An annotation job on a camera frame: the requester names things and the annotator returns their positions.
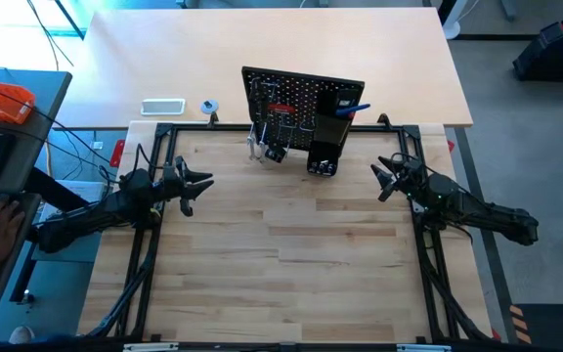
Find person's shoe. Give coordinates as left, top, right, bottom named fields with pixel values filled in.
left=8, top=325, right=36, bottom=345

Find silver combination wrench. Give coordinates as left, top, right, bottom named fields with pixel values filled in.
left=257, top=121, right=269, bottom=162
left=245, top=121, right=258, bottom=161

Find red T-handle hex key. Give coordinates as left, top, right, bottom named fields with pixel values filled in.
left=267, top=101, right=298, bottom=148

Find white rectangular tray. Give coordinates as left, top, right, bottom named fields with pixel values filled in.
left=140, top=98, right=187, bottom=117

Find grey desk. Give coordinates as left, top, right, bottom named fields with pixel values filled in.
left=0, top=67, right=73, bottom=317

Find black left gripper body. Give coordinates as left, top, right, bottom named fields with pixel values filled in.
left=156, top=155, right=195, bottom=219

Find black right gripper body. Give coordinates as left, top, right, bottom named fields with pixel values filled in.
left=376, top=154, right=430, bottom=203

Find black tool case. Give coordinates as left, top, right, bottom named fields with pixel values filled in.
left=511, top=19, right=563, bottom=85

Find white printed box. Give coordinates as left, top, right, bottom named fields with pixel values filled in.
left=35, top=179, right=108, bottom=231

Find black perforated pegboard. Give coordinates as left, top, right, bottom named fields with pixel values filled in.
left=240, top=66, right=366, bottom=165

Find blue T-handle hex key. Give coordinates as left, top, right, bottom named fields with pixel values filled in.
left=334, top=102, right=372, bottom=117

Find black pliers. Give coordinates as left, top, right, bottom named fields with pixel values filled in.
left=249, top=77, right=268, bottom=121

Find black aluminium table frame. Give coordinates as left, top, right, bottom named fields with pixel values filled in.
left=76, top=121, right=497, bottom=343

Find black floor cable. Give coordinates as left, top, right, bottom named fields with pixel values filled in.
left=25, top=0, right=75, bottom=70

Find black mat hazard stripes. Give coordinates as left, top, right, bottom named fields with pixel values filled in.
left=508, top=302, right=563, bottom=352

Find beige table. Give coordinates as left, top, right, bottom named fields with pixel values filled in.
left=55, top=6, right=475, bottom=130

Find silver metal bracket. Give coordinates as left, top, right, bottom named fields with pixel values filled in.
left=397, top=343, right=452, bottom=352
left=123, top=342, right=180, bottom=352

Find tall black pegboard bin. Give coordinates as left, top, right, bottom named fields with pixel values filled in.
left=316, top=87, right=360, bottom=146

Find black C-clamp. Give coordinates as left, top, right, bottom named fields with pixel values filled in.
left=264, top=139, right=288, bottom=164

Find white pedestal base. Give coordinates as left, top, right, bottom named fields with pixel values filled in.
left=440, top=0, right=471, bottom=40

